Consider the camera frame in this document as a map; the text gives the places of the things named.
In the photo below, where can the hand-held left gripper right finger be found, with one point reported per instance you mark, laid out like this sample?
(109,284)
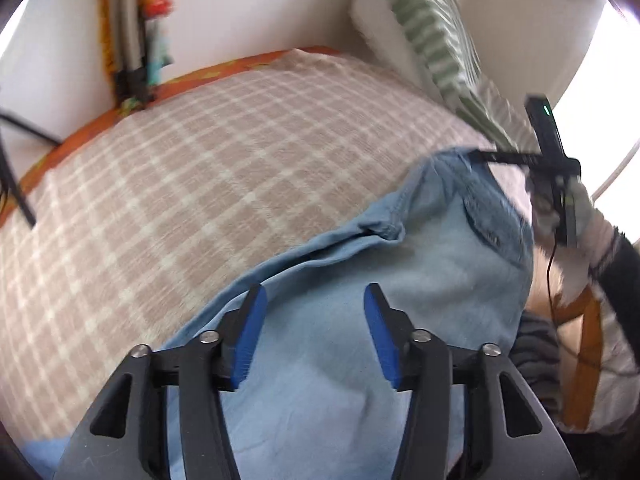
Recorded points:
(382,337)

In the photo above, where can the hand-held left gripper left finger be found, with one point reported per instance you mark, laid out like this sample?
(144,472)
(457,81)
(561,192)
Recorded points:
(250,332)

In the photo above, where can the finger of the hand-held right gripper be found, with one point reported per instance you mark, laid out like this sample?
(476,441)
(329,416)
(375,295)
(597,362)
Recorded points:
(505,157)

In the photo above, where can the light blue denim pants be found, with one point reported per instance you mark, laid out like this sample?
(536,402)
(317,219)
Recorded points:
(325,260)

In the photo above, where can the person's right hand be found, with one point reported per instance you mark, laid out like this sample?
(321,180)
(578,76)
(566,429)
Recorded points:
(592,225)

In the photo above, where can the green striped white pillow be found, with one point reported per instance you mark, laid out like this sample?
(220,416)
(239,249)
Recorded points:
(430,35)

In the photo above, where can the grey striped garment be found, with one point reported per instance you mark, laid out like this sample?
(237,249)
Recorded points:
(540,360)

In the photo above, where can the beige checkered blanket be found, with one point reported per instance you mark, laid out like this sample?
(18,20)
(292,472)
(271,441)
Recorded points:
(175,160)

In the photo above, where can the orange patterned bedsheet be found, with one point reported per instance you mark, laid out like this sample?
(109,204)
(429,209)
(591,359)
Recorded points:
(85,127)

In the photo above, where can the small black tripod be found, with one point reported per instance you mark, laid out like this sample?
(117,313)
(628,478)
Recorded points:
(22,200)

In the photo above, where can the folded silver tripod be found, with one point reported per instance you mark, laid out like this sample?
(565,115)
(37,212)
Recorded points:
(125,20)

